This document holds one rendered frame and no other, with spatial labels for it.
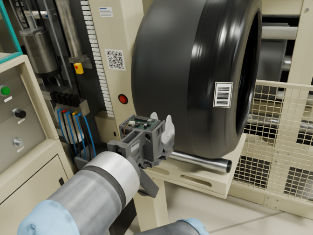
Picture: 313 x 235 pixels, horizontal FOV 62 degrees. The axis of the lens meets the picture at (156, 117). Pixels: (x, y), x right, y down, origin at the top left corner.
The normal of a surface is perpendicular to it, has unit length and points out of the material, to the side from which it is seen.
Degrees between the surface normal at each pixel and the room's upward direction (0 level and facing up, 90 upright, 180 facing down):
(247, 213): 0
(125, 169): 44
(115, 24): 90
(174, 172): 90
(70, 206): 24
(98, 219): 69
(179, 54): 58
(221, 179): 0
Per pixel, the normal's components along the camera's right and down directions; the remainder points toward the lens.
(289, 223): -0.10, -0.83
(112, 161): 0.17, -0.82
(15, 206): 0.89, 0.17
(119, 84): -0.44, 0.53
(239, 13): 0.37, -0.21
